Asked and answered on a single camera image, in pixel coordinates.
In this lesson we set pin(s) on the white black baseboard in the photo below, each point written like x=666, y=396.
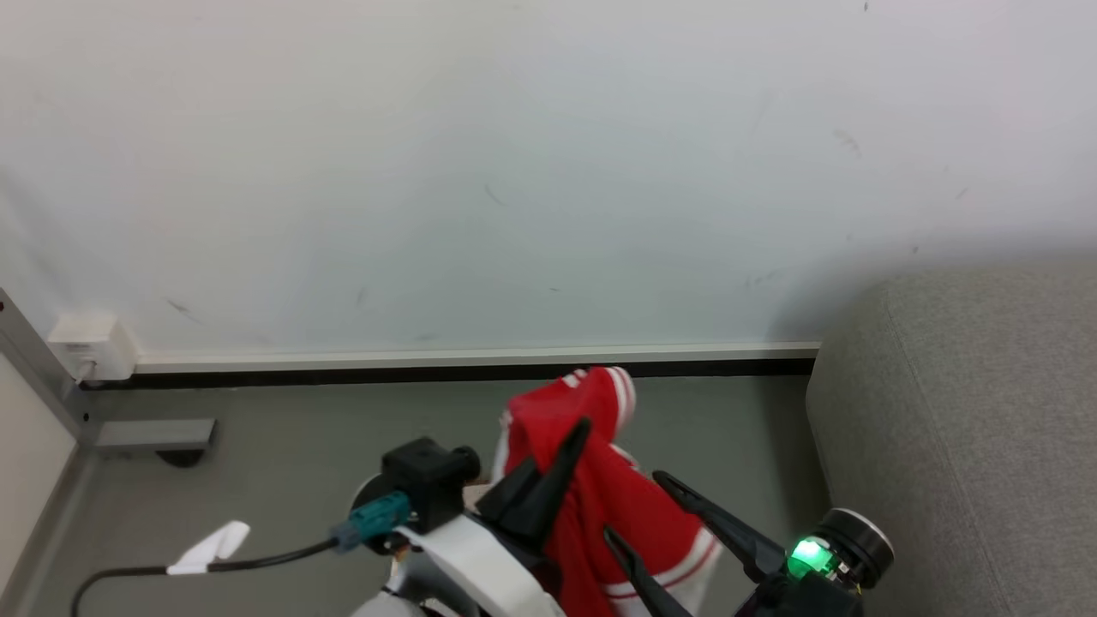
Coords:
x=471, y=364

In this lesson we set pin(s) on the black caster wheel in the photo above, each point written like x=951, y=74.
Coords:
x=182, y=458

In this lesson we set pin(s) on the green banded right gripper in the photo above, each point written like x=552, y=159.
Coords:
x=806, y=591

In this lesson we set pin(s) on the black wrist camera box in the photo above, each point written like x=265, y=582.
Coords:
x=428, y=476

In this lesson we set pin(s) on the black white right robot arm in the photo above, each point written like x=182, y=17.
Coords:
x=861, y=540

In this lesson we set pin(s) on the white side panel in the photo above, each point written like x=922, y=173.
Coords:
x=26, y=454

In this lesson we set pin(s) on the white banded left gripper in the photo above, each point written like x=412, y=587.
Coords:
x=480, y=557

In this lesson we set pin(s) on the grey fabric sofa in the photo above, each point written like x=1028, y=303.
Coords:
x=968, y=446

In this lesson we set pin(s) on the white wall socket box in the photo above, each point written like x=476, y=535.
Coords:
x=92, y=343

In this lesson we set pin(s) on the red clothing with white stripes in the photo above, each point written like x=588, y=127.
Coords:
x=600, y=501

